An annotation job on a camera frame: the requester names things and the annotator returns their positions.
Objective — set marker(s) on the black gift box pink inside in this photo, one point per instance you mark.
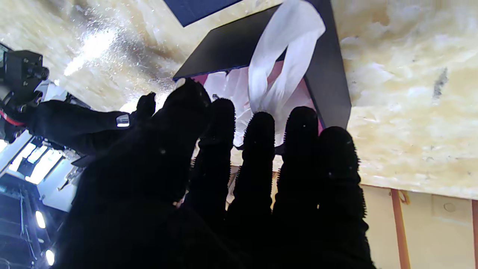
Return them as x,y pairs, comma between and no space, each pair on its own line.
325,74

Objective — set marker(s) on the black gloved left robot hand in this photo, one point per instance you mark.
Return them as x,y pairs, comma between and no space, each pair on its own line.
186,194

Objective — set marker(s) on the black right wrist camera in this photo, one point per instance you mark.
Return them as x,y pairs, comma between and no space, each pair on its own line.
22,74

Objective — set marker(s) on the white plastic bag orange logo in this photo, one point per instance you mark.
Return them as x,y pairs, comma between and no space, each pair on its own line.
283,67

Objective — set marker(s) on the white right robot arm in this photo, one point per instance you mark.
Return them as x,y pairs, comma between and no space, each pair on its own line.
48,160

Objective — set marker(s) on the black gift box lid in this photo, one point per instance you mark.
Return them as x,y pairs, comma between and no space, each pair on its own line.
194,9

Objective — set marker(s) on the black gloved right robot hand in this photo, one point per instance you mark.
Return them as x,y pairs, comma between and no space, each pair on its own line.
82,125

